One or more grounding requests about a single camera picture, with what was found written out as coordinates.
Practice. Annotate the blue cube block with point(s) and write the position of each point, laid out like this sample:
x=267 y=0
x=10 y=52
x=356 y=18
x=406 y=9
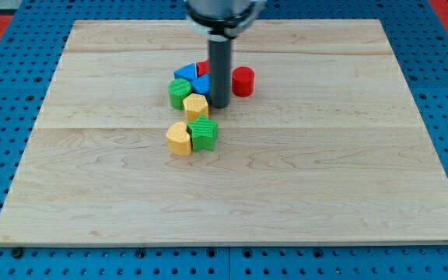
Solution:
x=202 y=85

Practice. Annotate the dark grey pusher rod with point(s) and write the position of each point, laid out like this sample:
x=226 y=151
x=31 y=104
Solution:
x=220 y=57

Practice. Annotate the yellow heart block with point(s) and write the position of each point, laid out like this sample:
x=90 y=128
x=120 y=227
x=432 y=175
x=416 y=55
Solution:
x=179 y=140

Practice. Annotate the yellow pentagon block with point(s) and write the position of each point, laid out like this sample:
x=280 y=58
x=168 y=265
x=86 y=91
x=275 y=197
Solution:
x=195 y=105

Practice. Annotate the green cylinder block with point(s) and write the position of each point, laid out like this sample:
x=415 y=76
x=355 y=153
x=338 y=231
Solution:
x=178 y=90

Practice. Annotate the blue triangle block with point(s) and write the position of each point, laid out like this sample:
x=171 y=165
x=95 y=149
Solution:
x=188 y=72

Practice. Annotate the red cylinder block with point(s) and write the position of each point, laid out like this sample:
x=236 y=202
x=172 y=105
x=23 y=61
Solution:
x=243 y=78

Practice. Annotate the wooden board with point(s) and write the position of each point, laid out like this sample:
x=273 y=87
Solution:
x=329 y=150

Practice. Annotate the green star block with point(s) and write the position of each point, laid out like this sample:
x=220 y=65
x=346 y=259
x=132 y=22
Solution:
x=204 y=132

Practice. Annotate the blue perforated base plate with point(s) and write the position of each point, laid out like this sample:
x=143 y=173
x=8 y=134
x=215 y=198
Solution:
x=29 y=52

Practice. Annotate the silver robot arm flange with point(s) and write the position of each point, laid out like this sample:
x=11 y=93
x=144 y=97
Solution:
x=222 y=20

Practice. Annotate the red star block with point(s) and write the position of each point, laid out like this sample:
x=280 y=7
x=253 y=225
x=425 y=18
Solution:
x=202 y=67

